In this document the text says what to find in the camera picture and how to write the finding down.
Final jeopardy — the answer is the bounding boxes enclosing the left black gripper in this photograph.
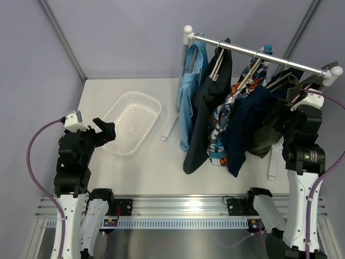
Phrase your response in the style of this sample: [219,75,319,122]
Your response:
[72,118,115,166]

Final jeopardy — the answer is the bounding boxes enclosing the beige wooden hanger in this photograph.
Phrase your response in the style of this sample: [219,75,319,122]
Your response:
[210,48,224,81]

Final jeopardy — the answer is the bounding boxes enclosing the light blue shorts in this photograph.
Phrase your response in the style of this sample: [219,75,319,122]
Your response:
[177,40,209,152]

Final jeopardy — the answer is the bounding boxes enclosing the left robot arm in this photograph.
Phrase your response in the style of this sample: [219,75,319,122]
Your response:
[51,115,116,258]

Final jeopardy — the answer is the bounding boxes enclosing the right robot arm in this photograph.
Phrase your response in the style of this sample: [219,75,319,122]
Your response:
[244,103,327,258]

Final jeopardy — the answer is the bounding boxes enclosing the olive green shorts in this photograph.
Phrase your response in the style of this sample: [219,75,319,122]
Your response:
[246,70,303,158]

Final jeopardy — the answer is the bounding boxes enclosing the navy blue shorts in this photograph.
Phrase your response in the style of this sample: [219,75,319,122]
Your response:
[222,86,278,178]

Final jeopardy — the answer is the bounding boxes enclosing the pink hanger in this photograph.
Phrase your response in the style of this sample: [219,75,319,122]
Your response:
[286,75,323,104]

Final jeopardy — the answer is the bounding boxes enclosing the grey hanger with navy shorts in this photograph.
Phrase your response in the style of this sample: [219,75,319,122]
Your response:
[265,67,298,91]

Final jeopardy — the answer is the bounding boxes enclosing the patterned colourful shorts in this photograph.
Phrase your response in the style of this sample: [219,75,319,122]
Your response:
[206,57,270,167]

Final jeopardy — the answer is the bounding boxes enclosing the white perforated plastic basket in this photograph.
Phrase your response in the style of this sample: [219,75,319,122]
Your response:
[102,91,162,157]

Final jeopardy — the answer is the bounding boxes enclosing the silver white clothes rack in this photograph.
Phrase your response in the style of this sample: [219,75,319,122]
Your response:
[160,25,344,181]

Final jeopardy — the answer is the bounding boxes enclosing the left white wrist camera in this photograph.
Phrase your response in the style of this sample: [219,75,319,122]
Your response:
[64,110,90,133]

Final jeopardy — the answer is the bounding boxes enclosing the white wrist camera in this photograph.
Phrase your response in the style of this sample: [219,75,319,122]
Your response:
[291,88,324,111]
[64,110,90,133]

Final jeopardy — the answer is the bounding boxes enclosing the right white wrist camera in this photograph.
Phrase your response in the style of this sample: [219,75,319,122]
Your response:
[291,88,324,111]

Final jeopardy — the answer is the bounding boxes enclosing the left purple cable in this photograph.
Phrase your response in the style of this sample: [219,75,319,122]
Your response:
[27,117,67,256]

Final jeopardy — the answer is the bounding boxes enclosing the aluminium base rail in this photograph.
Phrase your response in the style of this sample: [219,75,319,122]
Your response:
[35,195,328,219]

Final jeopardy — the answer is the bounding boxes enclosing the white slotted cable duct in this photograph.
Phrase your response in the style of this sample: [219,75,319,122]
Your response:
[46,217,250,230]

